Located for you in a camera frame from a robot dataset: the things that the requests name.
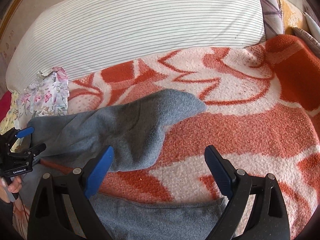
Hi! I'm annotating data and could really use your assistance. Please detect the purple patterned cushion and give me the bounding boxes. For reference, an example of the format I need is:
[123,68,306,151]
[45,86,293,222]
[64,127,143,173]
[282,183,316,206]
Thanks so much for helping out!
[260,0,284,40]

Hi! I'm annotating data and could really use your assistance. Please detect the left hand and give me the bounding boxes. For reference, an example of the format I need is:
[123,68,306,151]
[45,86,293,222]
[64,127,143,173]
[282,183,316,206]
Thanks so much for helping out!
[0,176,22,203]

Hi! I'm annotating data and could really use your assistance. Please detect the white striped pillow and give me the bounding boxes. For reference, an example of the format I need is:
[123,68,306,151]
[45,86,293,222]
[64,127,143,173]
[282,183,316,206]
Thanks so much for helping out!
[5,0,265,92]

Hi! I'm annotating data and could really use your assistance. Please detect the floral print cloth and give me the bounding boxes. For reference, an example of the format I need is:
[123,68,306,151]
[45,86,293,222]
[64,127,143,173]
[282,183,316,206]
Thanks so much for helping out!
[17,67,69,126]

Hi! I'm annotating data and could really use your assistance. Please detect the grey fleece pants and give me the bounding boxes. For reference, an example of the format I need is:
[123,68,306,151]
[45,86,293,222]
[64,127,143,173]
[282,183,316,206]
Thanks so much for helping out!
[21,89,226,239]

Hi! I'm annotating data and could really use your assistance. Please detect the red pink cloth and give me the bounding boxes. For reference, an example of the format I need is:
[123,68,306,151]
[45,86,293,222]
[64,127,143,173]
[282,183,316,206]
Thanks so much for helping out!
[0,91,11,121]

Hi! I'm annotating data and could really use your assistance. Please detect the orange white patterned blanket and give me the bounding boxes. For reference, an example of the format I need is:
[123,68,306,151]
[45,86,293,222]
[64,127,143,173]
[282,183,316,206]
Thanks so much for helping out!
[68,35,319,238]

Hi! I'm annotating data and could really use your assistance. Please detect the yellow cartoon print cloth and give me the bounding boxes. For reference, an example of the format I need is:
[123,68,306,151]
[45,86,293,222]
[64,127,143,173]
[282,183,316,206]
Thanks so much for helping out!
[0,89,25,153]

